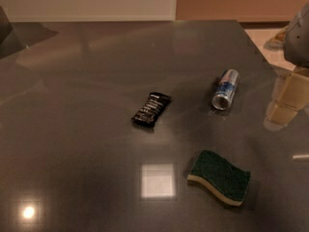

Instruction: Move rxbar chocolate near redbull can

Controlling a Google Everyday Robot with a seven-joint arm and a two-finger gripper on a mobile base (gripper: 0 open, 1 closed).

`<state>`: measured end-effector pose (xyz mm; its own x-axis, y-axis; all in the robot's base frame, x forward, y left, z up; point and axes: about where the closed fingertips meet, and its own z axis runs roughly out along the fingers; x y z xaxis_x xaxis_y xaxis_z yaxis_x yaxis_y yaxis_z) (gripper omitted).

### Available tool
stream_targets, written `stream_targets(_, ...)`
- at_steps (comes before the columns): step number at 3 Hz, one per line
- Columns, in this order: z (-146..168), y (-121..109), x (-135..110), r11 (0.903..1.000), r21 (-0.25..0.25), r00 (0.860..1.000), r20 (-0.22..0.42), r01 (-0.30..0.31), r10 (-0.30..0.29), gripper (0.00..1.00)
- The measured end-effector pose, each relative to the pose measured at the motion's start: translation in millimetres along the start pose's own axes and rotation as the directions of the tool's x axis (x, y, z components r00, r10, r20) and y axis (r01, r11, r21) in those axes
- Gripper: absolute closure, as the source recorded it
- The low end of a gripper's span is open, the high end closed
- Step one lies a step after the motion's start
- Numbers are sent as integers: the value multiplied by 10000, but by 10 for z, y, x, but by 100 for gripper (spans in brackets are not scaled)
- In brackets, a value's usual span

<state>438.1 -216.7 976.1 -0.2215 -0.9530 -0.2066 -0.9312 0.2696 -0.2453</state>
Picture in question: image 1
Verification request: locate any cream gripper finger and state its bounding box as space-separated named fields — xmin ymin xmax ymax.
xmin=266 ymin=72 xmax=309 ymax=126

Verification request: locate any black rxbar chocolate wrapper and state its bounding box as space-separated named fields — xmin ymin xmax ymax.
xmin=131 ymin=92 xmax=172 ymax=128

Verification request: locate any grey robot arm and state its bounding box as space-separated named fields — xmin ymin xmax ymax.
xmin=266 ymin=2 xmax=309 ymax=127

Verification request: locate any silver blue redbull can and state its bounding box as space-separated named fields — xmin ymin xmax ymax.
xmin=211 ymin=70 xmax=239 ymax=110

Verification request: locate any green yellow sponge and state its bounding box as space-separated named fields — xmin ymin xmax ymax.
xmin=187 ymin=150 xmax=251 ymax=207

